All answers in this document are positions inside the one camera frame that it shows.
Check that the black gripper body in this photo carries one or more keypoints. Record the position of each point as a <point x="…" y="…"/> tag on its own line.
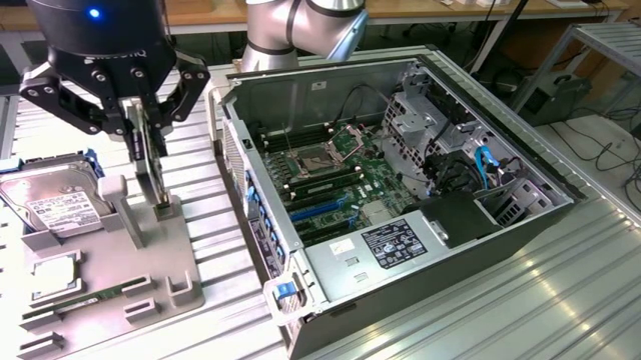
<point x="104" y="41"/>

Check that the green graphics card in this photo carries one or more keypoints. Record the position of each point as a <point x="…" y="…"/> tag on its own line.
<point x="149" y="172"/>

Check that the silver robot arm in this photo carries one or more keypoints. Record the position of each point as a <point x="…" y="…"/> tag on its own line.
<point x="280" y="26"/>

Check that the blue disk carrier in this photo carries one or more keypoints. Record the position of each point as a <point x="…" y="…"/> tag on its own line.
<point x="95" y="161"/>

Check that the black RAM slot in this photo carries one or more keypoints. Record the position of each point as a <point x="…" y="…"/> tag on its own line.
<point x="296" y="142"/>
<point x="290" y="135"/>
<point x="320" y="175"/>
<point x="323" y="180"/>

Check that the thin locking lever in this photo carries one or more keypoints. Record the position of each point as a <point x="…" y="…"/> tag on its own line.
<point x="288" y="140"/>

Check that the hard disk with label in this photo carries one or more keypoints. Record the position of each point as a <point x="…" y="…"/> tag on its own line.
<point x="55" y="202"/>

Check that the CPU socket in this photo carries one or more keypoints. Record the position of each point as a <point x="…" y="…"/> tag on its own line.
<point x="312" y="162"/>

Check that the metal socket cover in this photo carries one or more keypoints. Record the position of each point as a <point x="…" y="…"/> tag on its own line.
<point x="350" y="140"/>

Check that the installed green RAM stick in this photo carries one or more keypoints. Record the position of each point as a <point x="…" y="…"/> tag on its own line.
<point x="324" y="188"/>

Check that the blue card retention bar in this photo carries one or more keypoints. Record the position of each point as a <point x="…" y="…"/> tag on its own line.
<point x="264" y="225"/>

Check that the blue expansion slot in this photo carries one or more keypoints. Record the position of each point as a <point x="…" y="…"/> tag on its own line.
<point x="315" y="210"/>

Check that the green motherboard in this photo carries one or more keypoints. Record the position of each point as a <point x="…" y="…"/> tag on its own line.
<point x="370" y="183"/>

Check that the black expansion slot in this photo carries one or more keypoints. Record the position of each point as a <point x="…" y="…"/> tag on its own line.
<point x="324" y="228"/>

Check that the CPU with silver lid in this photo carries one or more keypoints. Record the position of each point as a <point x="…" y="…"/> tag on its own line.
<point x="53" y="275"/>

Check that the grey parts rack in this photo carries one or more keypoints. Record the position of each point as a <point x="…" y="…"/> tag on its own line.
<point x="124" y="270"/>

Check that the metal disk bay cage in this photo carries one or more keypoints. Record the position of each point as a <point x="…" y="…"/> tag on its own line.
<point x="421" y="127"/>

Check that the silver chipset heat sink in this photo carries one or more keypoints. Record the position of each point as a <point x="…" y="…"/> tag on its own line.
<point x="376" y="212"/>

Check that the wooden desk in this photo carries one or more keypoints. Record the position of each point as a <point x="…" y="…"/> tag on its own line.
<point x="425" y="11"/>

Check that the loose green RAM stick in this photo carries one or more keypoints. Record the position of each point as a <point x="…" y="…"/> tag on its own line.
<point x="84" y="298"/>

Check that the grey power supply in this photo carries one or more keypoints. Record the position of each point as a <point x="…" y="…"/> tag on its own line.
<point x="350" y="270"/>

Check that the open black PC case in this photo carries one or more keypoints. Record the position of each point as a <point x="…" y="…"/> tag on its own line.
<point x="450" y="270"/>

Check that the dark grey floor box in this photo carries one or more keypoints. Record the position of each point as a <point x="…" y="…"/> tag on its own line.
<point x="550" y="99"/>

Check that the metal slat shelf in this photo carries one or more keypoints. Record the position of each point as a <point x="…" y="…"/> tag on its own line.
<point x="605" y="41"/>

